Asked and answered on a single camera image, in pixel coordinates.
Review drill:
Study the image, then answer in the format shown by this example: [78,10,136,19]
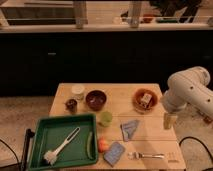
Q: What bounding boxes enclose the blue grey towel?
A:
[120,120,139,142]

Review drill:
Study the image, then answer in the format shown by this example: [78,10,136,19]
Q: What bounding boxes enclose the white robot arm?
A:
[161,66,213,129]

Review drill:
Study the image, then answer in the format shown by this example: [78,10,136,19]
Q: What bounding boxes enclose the small box in orange bowl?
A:
[140,93,152,108]

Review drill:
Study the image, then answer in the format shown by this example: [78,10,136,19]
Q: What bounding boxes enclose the dark purple bowl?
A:
[86,90,107,111]

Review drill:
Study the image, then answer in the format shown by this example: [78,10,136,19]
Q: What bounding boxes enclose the silver fork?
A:
[127,152,164,159]

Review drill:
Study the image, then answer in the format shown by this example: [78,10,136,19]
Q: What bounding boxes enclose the green cup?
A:
[99,111,113,127]

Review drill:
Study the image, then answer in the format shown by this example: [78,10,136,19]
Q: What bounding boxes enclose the blue sponge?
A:
[103,142,125,167]

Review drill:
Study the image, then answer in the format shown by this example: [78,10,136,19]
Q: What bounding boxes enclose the orange toy fruit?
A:
[98,138,109,153]

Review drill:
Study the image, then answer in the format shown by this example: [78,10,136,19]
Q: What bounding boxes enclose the white cup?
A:
[71,84,85,100]

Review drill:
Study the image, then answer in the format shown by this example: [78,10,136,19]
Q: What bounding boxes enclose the small dark brown cup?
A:
[65,99,77,113]

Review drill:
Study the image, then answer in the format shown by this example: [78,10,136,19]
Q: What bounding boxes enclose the green plastic tray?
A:
[28,114,98,171]

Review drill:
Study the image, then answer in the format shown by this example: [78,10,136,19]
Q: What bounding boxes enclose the white dish brush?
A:
[44,127,81,165]

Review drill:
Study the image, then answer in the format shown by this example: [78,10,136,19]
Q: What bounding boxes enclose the black stand left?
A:
[20,129,35,171]

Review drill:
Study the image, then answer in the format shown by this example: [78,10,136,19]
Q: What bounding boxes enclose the black cable right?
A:
[178,136,213,171]

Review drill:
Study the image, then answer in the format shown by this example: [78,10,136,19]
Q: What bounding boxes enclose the black cable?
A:
[0,138,22,170]
[178,136,213,171]

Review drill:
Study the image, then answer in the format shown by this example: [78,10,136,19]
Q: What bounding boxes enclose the black cable left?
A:
[0,138,22,170]

